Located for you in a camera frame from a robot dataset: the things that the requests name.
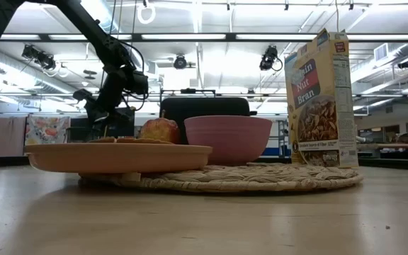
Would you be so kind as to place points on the peach round plate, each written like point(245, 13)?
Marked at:
point(119, 157)

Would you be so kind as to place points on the red apple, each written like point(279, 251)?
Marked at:
point(159, 131)

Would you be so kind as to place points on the pink bowl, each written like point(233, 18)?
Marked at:
point(229, 141)

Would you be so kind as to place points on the yellow raisin bran cereal box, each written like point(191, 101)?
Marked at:
point(317, 117)

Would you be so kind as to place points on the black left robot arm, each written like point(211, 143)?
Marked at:
point(90, 32)

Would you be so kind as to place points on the black computer monitor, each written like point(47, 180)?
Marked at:
point(127, 124)

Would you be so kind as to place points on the black mesh utensil holder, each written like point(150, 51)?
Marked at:
point(78, 135)

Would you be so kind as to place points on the colourful floral cloth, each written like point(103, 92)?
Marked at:
point(46, 131)

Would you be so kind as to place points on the black spotlight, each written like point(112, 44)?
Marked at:
point(268, 58)
point(180, 62)
point(39, 56)

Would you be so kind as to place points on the pink cloth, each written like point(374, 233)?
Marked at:
point(9, 136)

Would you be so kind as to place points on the round woven straw placemat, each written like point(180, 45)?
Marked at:
point(243, 177)

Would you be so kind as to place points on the blue bin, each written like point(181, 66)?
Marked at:
point(278, 152)

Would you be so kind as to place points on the grey air vent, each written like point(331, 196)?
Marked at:
point(381, 52)

